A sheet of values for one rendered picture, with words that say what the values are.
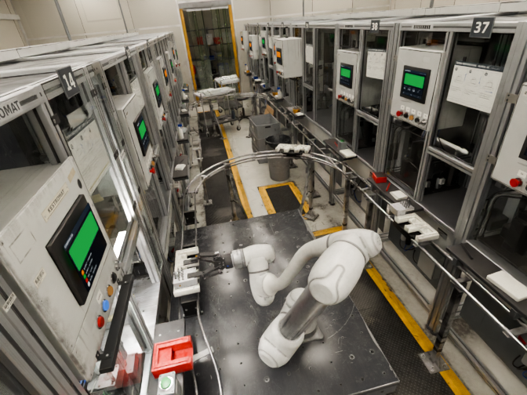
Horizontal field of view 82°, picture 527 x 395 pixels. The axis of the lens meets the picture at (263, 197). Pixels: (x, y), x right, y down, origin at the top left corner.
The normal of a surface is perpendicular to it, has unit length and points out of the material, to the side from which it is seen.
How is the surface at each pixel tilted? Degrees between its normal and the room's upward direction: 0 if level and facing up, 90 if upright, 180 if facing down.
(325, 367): 0
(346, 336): 0
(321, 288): 85
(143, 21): 90
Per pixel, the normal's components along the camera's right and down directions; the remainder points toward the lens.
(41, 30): 0.21, 0.49
